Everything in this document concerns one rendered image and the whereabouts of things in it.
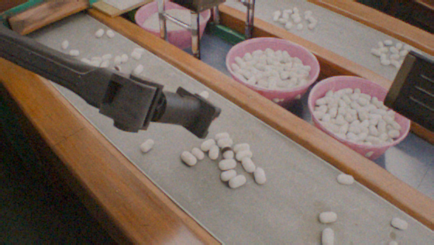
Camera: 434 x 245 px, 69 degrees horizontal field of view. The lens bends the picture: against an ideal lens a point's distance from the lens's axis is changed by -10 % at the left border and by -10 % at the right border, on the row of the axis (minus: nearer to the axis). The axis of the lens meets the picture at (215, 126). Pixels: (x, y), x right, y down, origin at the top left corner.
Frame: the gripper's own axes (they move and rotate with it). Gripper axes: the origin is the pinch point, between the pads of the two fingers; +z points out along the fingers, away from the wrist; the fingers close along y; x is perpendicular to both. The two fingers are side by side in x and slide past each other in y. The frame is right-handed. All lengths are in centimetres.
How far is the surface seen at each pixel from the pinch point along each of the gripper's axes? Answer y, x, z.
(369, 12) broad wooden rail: 1, -53, 70
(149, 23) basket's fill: 57, -11, 26
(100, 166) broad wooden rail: 10.8, 19.3, -14.5
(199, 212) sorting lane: -10.9, 16.1, -7.1
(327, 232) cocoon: -32.3, 6.9, 0.4
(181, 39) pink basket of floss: 41, -10, 27
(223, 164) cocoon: -7.2, 7.6, 0.0
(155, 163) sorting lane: 4.8, 14.7, -5.3
